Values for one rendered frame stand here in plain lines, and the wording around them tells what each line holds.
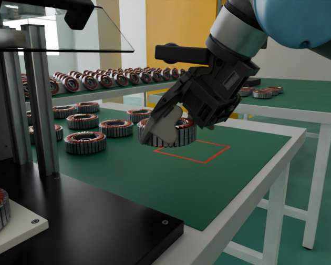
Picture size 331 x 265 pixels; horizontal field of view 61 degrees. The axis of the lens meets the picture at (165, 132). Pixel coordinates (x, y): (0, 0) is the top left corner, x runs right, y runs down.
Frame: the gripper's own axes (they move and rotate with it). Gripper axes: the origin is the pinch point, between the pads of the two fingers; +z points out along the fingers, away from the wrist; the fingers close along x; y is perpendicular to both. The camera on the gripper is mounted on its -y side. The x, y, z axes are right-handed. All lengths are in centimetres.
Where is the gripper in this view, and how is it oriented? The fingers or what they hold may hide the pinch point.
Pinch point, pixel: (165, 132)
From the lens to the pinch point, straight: 53.2
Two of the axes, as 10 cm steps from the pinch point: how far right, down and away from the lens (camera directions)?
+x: 6.8, -1.9, 7.1
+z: -4.1, 7.0, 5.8
